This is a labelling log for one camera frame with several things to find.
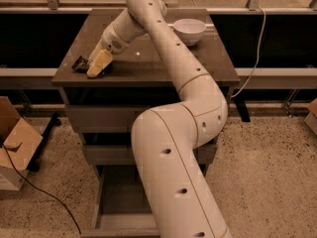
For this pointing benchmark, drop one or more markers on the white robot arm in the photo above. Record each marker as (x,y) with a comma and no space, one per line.
(164,137)

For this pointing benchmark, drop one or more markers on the grey open bottom drawer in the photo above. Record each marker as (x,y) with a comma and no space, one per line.
(121,208)

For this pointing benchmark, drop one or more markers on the black stand leg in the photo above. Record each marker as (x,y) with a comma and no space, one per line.
(242,109)
(34,164)

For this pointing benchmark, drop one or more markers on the cardboard box at right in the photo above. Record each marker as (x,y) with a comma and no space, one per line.
(311,118)

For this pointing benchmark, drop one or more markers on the grey middle drawer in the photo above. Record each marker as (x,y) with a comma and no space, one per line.
(101,155)

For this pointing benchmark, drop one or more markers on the grey top drawer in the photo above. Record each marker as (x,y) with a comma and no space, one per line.
(102,119)

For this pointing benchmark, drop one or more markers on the black stand leg left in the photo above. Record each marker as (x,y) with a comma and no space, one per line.
(34,164)

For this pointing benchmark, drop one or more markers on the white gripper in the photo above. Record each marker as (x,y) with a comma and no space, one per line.
(111,43)

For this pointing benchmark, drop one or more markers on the open cardboard box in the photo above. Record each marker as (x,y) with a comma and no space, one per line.
(19,141)

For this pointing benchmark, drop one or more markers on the black stand leg right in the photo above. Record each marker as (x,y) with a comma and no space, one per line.
(242,109)

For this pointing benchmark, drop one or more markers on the white ceramic bowl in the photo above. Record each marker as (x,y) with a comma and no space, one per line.
(190,31)

